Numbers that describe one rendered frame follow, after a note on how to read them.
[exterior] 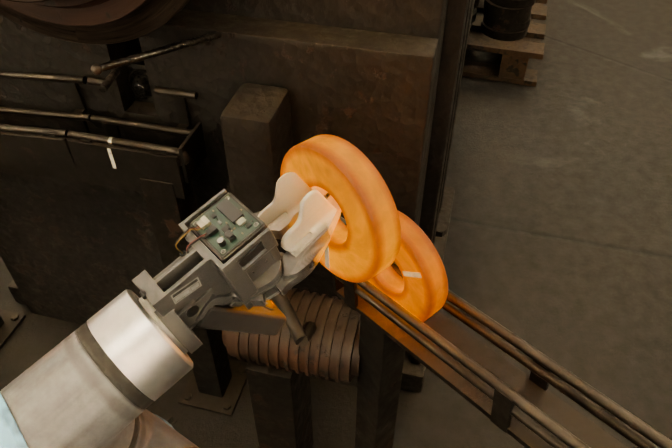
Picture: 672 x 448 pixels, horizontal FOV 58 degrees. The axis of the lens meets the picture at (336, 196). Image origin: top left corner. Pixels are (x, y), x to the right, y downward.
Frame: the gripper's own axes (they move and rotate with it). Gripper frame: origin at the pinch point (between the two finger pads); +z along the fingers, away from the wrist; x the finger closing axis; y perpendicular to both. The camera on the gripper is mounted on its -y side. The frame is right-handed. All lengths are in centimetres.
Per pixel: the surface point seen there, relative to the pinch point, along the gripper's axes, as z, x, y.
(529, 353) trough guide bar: 6.8, -18.8, -20.5
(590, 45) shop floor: 183, 79, -142
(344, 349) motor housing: -4.8, 4.7, -36.4
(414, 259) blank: 4.5, -4.5, -13.0
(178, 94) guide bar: 2.1, 44.7, -12.2
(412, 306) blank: 2.3, -5.0, -20.6
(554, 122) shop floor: 122, 54, -125
